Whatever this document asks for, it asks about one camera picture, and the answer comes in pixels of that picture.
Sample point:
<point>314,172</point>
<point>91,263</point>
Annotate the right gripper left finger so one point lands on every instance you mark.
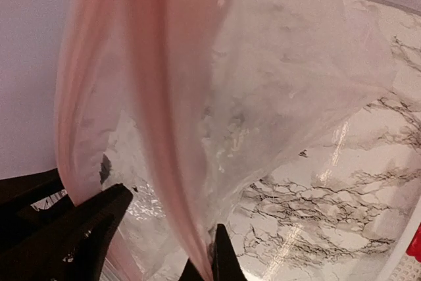
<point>63,242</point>

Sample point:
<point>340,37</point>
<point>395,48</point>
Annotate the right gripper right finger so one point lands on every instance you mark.
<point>225,265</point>

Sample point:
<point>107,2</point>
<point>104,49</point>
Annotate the white plastic basket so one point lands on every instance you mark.
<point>401,247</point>

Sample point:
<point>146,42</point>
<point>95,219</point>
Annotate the clear zip top bag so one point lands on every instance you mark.
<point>220,93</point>

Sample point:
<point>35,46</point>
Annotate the red bell pepper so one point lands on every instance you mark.
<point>414,248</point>

